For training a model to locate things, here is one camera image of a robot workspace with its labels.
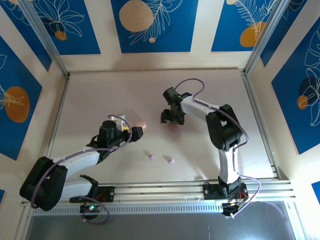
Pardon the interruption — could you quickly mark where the small control circuit board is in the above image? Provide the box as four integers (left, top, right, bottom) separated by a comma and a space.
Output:
79, 202, 103, 221
221, 199, 248, 218

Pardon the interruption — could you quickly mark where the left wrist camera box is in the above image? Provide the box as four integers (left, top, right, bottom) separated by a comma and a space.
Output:
116, 113, 129, 131

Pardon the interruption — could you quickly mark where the aluminium table side rail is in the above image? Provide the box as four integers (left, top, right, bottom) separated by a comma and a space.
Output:
241, 71, 282, 181
37, 74, 71, 187

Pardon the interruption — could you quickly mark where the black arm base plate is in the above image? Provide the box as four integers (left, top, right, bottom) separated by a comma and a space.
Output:
69, 186, 116, 203
202, 182, 249, 201

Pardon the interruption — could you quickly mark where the long aluminium mounting rail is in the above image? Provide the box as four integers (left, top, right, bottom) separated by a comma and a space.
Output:
21, 177, 297, 208

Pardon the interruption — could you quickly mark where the slotted grey cable duct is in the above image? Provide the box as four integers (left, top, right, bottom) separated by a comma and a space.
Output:
31, 202, 226, 216

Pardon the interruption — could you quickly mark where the aluminium frame post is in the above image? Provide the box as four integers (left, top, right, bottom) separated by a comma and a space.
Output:
243, 0, 293, 76
18, 0, 70, 77

